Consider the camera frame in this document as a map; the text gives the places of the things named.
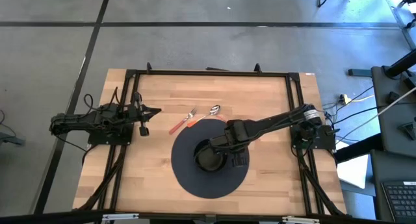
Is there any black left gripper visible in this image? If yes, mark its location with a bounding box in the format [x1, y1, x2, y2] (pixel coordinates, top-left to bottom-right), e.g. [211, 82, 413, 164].
[125, 92, 163, 137]

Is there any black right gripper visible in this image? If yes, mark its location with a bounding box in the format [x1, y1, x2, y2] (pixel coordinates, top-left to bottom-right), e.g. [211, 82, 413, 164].
[207, 119, 254, 169]

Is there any black bowl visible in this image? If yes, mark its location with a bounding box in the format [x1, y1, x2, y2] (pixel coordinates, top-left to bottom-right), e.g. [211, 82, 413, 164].
[193, 138, 229, 173]

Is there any red-handled metal fork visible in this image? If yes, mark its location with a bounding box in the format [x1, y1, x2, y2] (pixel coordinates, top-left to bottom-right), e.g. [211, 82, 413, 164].
[168, 107, 198, 136]

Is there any orange-handled metal spoon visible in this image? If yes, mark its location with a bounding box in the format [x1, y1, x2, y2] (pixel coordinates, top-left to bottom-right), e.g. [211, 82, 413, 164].
[187, 104, 222, 128]

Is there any round dark woven placemat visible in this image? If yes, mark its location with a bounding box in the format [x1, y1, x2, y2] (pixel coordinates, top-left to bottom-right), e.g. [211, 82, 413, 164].
[170, 118, 250, 199]

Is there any white board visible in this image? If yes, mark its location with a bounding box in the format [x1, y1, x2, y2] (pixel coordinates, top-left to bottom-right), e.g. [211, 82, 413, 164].
[335, 153, 370, 190]

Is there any black desk leg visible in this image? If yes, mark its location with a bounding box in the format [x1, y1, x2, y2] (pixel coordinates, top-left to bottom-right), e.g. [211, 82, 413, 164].
[333, 132, 384, 164]

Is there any black horizontal crossbeam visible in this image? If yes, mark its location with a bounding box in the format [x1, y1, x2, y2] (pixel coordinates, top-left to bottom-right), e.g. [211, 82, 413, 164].
[0, 210, 416, 224]

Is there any grey metal foot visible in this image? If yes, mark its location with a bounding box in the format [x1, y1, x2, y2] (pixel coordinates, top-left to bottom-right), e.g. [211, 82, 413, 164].
[348, 68, 373, 77]

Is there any dark grey desk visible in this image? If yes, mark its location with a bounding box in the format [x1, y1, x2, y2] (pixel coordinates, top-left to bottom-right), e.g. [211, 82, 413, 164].
[369, 149, 416, 224]

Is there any small black box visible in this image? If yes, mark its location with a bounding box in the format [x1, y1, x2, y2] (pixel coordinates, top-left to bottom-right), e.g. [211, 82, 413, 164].
[386, 91, 401, 105]

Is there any black triangular stand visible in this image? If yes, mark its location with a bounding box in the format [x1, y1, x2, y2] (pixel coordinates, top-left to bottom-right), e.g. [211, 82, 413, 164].
[397, 121, 416, 141]

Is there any black keyboard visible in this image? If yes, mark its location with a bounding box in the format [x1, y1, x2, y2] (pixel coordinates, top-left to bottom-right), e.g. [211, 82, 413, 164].
[381, 180, 416, 223]

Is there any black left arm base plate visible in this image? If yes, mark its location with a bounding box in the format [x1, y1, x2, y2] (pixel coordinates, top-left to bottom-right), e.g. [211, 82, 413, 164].
[87, 119, 135, 146]

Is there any black aluminium table frame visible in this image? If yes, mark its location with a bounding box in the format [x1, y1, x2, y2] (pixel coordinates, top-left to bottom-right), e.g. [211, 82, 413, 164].
[73, 68, 348, 218]

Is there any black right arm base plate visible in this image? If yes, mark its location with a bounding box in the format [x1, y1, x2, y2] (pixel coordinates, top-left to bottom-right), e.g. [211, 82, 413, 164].
[290, 123, 338, 151]

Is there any silver bracket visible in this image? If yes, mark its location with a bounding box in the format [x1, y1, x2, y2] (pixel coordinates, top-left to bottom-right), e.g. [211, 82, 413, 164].
[281, 216, 321, 224]
[101, 213, 140, 222]

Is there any black floor cable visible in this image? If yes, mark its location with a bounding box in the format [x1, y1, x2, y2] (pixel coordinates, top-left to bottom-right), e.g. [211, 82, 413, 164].
[330, 102, 416, 126]

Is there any white cable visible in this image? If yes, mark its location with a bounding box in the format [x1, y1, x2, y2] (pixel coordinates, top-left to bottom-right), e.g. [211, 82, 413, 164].
[334, 86, 416, 144]

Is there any metal rail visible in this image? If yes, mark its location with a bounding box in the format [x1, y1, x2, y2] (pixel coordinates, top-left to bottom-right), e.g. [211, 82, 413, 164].
[382, 0, 416, 50]

